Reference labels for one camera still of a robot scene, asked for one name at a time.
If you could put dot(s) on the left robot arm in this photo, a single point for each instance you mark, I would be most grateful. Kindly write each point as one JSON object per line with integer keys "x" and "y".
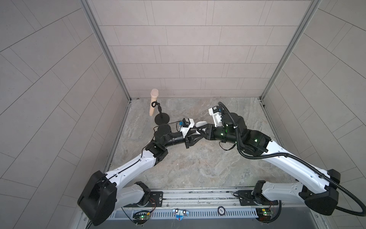
{"x": 105, "y": 192}

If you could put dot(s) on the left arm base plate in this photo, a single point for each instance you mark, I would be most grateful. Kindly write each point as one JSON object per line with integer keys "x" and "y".
{"x": 153, "y": 199}

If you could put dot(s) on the green circuit board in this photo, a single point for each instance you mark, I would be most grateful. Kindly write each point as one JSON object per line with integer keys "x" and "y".
{"x": 141, "y": 217}
{"x": 264, "y": 214}

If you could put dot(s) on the right green circuit board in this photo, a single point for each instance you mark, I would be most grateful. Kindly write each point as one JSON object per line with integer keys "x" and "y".
{"x": 264, "y": 214}

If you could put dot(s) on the aluminium frame rail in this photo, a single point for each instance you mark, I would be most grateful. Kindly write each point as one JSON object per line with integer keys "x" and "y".
{"x": 200, "y": 197}

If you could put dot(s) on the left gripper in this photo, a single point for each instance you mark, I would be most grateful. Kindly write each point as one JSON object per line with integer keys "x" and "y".
{"x": 190, "y": 139}

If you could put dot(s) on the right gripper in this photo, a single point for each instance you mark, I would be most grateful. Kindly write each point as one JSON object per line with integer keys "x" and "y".
{"x": 209, "y": 133}

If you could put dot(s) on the left green circuit board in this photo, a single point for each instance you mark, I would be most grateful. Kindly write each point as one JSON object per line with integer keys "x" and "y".
{"x": 141, "y": 217}

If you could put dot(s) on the black microphone stand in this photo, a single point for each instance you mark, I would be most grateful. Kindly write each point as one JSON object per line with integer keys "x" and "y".
{"x": 161, "y": 118}

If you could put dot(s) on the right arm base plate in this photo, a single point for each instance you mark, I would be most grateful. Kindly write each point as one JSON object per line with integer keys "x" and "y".
{"x": 252, "y": 198}

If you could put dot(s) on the white earbud case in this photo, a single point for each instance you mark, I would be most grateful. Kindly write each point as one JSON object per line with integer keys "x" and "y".
{"x": 200, "y": 124}

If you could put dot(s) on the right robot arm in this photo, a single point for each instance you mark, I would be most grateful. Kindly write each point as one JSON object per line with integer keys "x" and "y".
{"x": 311, "y": 187}

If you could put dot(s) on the black round disc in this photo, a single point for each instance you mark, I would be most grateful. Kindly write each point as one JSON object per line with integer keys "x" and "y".
{"x": 221, "y": 211}

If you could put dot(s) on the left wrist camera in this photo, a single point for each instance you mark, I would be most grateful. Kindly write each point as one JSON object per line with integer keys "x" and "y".
{"x": 185, "y": 125}

